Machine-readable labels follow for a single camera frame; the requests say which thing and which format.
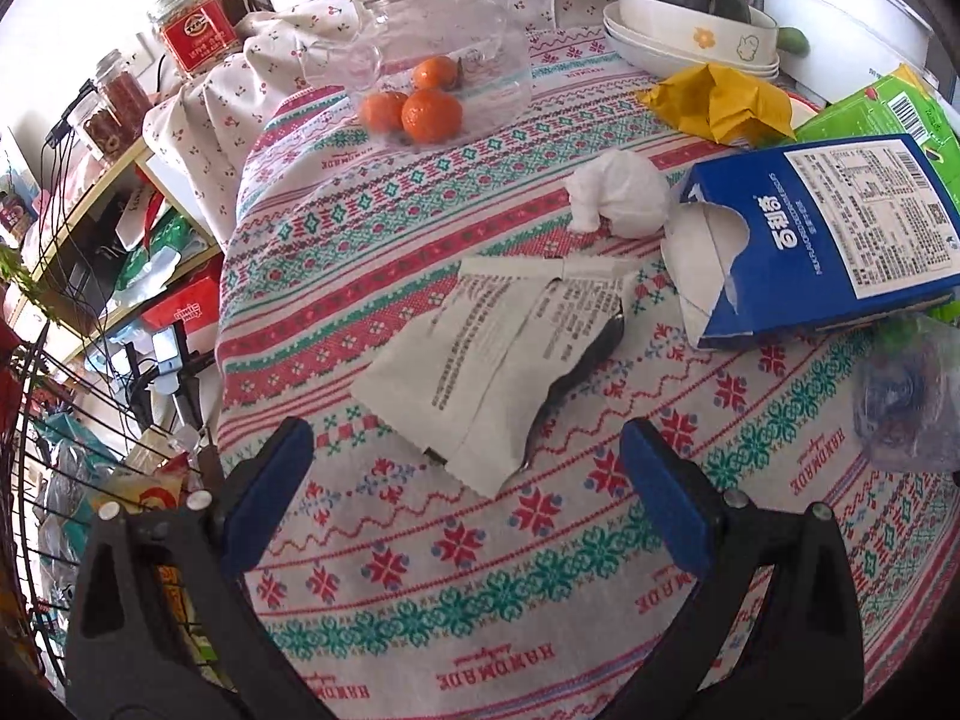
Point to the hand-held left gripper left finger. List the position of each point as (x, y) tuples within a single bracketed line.
[(266, 499)]

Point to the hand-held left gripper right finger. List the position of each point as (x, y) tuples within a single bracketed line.
[(664, 491)]

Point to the torn white snack packet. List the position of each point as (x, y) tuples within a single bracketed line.
[(480, 375)]

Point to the blue carton box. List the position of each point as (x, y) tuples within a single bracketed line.
[(810, 240)]

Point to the yellow snack packet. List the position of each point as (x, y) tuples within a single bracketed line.
[(146, 491)]

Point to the red box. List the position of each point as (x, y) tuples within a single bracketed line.
[(184, 304)]

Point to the red green patterned tablecloth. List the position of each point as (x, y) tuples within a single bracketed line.
[(480, 615)]

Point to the crushed clear plastic bottle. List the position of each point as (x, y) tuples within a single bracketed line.
[(911, 397)]

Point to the green plastic bag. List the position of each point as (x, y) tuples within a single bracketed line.
[(161, 255)]

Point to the crumpled white tissue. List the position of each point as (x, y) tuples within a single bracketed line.
[(622, 195)]

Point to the wooden shelf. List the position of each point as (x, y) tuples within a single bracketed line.
[(112, 172)]

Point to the white cherry print cloth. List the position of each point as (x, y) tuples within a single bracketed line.
[(217, 112)]

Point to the crumpled yellow wrapper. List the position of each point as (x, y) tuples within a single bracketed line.
[(720, 101)]

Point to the glass jar with brown contents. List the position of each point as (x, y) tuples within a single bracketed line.
[(97, 131)]

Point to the glass jar with red contents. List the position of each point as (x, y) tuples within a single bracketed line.
[(127, 94)]

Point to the white shallow bowl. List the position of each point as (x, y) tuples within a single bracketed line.
[(637, 52)]

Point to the green packet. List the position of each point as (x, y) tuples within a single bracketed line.
[(885, 109)]

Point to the white flower print bowl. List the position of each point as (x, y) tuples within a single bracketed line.
[(697, 37)]

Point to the green vegetable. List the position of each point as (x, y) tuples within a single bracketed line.
[(793, 40)]

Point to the red label glass jar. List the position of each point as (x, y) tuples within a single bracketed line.
[(196, 34)]

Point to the glass teapot with bamboo lid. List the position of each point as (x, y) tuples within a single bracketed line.
[(450, 22)]

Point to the white electric pot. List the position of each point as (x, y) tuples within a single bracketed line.
[(832, 7)]

